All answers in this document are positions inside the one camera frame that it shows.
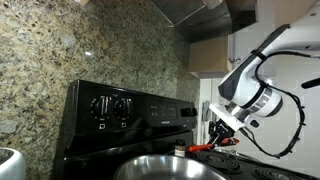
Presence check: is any white door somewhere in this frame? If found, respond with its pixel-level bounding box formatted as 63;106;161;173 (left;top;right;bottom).
197;78;223;144

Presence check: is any white toaster appliance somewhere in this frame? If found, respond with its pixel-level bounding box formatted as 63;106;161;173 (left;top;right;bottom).
0;147;26;180

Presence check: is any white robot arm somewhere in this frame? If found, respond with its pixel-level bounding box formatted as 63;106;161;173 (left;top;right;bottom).
209;7;320;146

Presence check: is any red silicone spatula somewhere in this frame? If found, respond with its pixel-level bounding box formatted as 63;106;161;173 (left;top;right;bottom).
187;138;240;152

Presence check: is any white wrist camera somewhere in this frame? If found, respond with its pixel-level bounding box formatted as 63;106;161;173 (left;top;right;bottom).
209;103;244;131

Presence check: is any steel range hood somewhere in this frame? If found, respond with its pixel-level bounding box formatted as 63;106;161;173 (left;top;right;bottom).
150;0;258;42

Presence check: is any white upper cabinet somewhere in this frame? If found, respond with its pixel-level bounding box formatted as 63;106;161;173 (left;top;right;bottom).
188;0;275;78

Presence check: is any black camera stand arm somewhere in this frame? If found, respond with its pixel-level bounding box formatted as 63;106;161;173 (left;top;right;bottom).
301;78;320;89

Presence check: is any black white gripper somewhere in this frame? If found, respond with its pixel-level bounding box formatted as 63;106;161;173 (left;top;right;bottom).
208;120;235;148

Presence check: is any small spice jar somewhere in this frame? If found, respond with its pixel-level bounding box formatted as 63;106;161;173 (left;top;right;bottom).
174;139;186;157

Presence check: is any stainless steel pan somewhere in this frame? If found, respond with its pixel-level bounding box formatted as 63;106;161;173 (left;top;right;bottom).
114;155;230;180

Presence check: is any black electric stove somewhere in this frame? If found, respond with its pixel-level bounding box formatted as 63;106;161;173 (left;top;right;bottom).
49;80;319;180

